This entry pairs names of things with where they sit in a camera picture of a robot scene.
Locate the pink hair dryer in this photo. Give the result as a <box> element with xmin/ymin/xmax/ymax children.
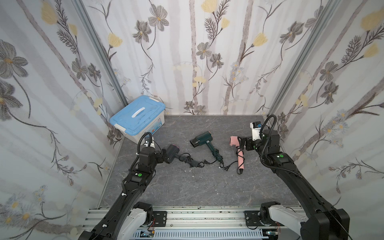
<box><xmin>229</xmin><ymin>136</ymin><xmax>245</xmax><ymax>175</ymax></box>

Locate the aluminium mounting rail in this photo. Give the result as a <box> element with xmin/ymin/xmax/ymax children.
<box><xmin>80</xmin><ymin>205</ymin><xmax>334</xmax><ymax>240</ymax></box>

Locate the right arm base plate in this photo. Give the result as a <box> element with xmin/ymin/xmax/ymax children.
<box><xmin>244</xmin><ymin>210</ymin><xmax>272</xmax><ymax>229</ymax></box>

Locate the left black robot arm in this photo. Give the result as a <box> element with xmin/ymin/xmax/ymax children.
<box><xmin>79</xmin><ymin>132</ymin><xmax>165</xmax><ymax>240</ymax></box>

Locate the black hair dryer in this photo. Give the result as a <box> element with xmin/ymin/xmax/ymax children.
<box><xmin>164</xmin><ymin>145</ymin><xmax>205</xmax><ymax>169</ymax></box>

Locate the blue lidded storage box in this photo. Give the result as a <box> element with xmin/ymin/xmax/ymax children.
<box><xmin>110</xmin><ymin>96</ymin><xmax>166</xmax><ymax>144</ymax></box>

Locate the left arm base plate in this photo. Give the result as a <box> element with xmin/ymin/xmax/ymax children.
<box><xmin>149</xmin><ymin>211</ymin><xmax>168</xmax><ymax>228</ymax></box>

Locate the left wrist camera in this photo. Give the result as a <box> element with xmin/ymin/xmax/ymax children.
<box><xmin>146</xmin><ymin>140</ymin><xmax>156</xmax><ymax>149</ymax></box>

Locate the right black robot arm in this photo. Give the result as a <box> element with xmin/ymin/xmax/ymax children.
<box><xmin>240</xmin><ymin>115</ymin><xmax>351</xmax><ymax>240</ymax></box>

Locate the dark green hair dryer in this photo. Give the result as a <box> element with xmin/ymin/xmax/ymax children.
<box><xmin>190</xmin><ymin>132</ymin><xmax>228</xmax><ymax>171</ymax></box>

